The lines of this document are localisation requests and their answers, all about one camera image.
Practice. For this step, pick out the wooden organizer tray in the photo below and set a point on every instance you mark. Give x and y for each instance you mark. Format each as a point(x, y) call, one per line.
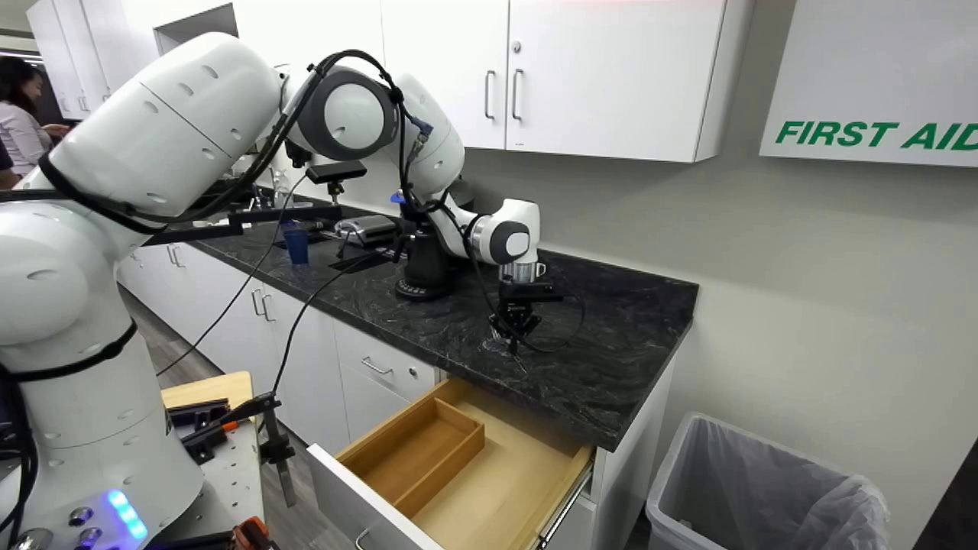
point(416, 453)

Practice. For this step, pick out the person in white shirt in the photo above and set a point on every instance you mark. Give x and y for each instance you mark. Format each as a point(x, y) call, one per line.
point(16, 122)

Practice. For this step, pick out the grey trash bin clear bag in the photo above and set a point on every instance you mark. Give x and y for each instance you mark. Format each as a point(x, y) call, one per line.
point(754, 491)

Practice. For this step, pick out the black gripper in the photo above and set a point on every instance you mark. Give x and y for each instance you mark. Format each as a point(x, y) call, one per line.
point(525, 298)

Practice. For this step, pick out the light wooden block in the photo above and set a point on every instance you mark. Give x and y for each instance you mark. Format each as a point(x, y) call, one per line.
point(209, 389)

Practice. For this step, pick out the black boom bar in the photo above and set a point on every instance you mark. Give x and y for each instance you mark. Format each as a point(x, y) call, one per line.
point(277, 216)

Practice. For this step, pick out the black metal stand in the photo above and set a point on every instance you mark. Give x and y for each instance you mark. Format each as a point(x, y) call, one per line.
point(279, 460)

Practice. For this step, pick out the wooden drawer with white front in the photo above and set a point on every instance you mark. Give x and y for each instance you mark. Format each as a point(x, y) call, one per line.
point(500, 491)

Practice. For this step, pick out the white wall cabinets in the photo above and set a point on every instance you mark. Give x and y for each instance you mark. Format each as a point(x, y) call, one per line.
point(613, 72)

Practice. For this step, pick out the black camera on stand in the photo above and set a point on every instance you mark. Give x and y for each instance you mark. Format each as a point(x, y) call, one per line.
point(337, 168)

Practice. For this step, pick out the black box device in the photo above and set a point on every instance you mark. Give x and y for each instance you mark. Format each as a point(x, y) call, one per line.
point(367, 239)

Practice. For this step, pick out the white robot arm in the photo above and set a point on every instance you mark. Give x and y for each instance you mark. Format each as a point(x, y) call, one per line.
point(154, 122)

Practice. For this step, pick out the black round countertop appliance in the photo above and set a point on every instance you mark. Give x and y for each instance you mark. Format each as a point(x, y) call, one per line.
point(421, 268)

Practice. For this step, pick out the black and orange bar clamp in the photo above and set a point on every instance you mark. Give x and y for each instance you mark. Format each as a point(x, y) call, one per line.
point(218, 421)

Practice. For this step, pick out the white first aid cabinet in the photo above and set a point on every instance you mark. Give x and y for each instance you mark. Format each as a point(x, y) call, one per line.
point(875, 63)

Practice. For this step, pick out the small blue object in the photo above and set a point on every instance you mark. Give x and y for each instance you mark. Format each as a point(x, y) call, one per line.
point(296, 244)

